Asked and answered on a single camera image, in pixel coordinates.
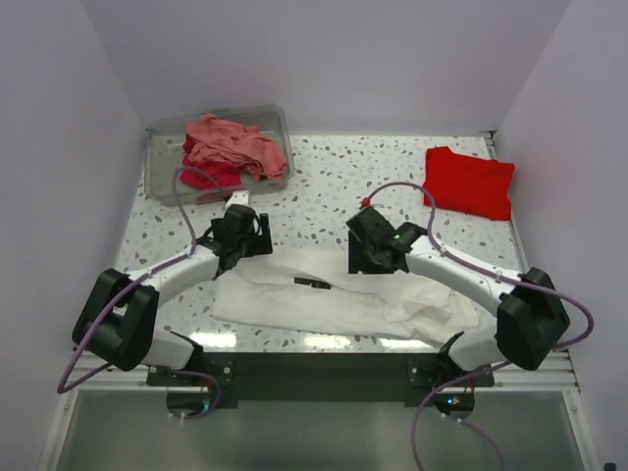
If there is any white printed t shirt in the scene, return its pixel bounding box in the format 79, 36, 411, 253
213, 247, 480, 343

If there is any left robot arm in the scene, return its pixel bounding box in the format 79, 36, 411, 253
72, 204, 273, 385

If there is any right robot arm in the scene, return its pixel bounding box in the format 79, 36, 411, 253
346, 206, 570, 386

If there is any dark red t shirt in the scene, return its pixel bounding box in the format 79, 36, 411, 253
181, 135, 241, 190

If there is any clear plastic bin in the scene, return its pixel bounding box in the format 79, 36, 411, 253
143, 105, 294, 206

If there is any pink t shirt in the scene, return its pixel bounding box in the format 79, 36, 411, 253
183, 114, 288, 182

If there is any bright red folded t shirt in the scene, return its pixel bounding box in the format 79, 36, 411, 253
423, 146, 515, 221

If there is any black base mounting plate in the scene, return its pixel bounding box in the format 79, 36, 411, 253
145, 350, 496, 408

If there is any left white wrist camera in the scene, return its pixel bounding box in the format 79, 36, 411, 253
225, 190, 251, 208

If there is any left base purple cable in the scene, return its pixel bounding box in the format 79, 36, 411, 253
166, 370, 222, 421

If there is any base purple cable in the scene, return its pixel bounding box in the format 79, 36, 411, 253
166, 370, 222, 421
410, 360, 506, 471

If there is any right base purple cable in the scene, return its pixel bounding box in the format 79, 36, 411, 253
410, 360, 506, 471

